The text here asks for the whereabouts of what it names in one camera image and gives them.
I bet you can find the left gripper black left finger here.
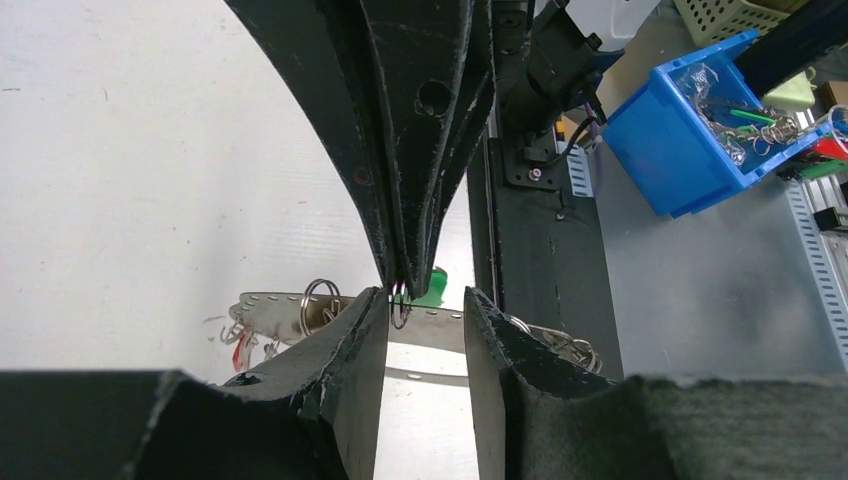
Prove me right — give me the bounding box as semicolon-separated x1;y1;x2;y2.
1;287;389;479

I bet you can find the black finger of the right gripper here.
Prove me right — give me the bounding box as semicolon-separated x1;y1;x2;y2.
362;1;495;298
228;0;400;285

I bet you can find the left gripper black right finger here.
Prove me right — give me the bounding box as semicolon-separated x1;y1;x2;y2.
464;287;847;479

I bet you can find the red tagged key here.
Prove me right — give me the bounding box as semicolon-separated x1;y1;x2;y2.
232;332;256;373

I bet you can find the green tagged key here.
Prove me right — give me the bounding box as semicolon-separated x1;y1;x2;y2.
412;267;448;308

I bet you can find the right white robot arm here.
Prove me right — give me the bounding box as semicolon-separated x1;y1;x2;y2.
230;1;654;298

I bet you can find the blue plastic bin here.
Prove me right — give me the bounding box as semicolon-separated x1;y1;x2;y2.
603;29;847;217

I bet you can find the green perforated basket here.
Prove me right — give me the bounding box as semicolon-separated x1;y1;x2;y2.
673;0;806;47

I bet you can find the black cylindrical tube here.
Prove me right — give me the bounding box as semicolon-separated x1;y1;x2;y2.
734;0;847;98

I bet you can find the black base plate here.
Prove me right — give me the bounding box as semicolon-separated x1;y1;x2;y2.
467;125;624;380

